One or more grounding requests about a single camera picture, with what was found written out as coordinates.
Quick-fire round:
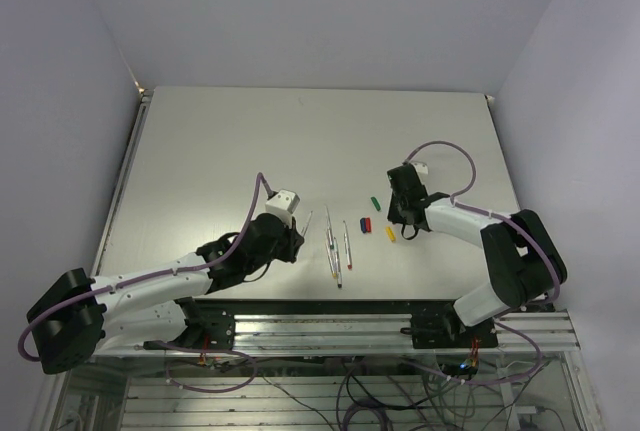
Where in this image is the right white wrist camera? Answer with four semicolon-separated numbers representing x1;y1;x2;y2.
411;161;429;175

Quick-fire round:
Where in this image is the red marker pen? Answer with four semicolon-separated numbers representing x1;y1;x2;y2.
343;220;353;270

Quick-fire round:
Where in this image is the yellow marker pen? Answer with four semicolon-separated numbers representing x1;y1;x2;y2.
325;205;337;280

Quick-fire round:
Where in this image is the aluminium frame rail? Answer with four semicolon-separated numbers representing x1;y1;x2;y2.
94;313;576;357

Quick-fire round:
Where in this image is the green pen cap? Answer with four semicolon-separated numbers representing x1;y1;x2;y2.
370;196;382;212

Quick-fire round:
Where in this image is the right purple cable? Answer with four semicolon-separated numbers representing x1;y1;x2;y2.
403;139;561;387

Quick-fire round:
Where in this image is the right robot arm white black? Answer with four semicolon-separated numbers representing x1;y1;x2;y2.
387;162;567;347

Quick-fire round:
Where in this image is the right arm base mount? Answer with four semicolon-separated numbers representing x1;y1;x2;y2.
400;300;498;349

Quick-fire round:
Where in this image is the purple cable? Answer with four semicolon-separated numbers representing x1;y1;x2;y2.
17;172;276;363
403;139;561;387

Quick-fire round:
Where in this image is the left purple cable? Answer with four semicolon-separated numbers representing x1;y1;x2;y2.
17;172;276;363

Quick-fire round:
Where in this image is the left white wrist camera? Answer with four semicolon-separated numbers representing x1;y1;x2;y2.
265;189;300;228

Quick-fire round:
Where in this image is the purple marker pen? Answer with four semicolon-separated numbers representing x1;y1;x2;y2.
300;210;313;237

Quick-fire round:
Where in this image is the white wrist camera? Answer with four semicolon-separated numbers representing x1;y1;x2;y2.
411;161;429;175
265;189;300;228

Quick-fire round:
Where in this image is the black marker pen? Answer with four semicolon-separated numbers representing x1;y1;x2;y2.
330;237;343;289

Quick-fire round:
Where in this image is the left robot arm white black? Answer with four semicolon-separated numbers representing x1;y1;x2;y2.
18;212;305;375

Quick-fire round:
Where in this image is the yellow pen cap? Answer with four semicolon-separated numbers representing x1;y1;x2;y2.
385;226;396;242

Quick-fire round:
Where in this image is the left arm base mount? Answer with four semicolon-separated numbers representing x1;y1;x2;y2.
143;298;236;351

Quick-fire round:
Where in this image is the green marker pen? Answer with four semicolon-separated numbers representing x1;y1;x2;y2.
325;210;334;250

